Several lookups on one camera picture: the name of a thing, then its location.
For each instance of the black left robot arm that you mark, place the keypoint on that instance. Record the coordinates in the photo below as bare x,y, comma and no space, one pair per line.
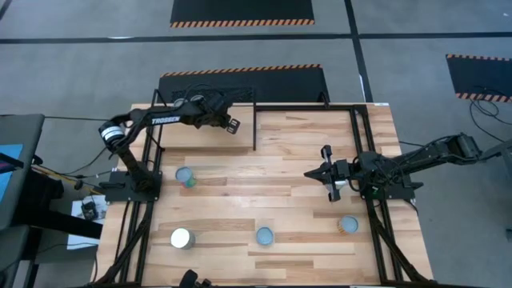
168,119

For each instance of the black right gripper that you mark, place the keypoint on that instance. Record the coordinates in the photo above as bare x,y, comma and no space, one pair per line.
342,170

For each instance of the black metal rig frame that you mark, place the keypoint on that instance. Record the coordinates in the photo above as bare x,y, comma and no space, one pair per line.
304,107

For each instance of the white paper sheet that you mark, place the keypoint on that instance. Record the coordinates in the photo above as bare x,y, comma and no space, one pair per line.
80,236

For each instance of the orange crate print can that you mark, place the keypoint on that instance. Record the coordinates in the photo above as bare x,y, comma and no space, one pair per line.
349,224

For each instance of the grey metal stand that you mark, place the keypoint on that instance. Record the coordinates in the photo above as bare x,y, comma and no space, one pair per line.
498,151

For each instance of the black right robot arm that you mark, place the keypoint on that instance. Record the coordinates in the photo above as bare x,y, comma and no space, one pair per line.
424,154

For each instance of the wooden shelf board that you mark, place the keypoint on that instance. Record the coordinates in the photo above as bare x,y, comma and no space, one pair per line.
216,138

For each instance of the small black device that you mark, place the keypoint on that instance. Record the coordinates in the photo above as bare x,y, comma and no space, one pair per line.
89,210

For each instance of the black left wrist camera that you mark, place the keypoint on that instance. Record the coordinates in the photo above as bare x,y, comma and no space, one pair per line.
223,106

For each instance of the pink green labelled can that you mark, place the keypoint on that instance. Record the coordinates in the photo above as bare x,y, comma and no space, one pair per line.
184,175

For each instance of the black floor beam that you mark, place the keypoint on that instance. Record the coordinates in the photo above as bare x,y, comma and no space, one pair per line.
48,208

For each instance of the grey desk top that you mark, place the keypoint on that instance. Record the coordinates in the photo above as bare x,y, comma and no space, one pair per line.
28,132

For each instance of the dark rounded object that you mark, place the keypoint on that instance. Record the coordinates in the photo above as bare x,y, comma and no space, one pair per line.
189,279

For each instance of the short teal can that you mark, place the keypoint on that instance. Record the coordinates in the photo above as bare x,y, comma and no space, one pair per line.
265,235

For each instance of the pale pink orange can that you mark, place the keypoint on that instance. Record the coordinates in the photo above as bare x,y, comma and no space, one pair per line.
182,237

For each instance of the blue screen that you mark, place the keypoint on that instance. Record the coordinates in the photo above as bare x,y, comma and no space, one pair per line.
5,188

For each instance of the black hazard-striped floor mat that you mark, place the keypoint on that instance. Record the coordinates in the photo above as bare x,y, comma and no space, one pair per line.
280,86
480,76
240,10

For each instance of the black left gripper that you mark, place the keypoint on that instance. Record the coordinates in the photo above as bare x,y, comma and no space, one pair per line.
206,116

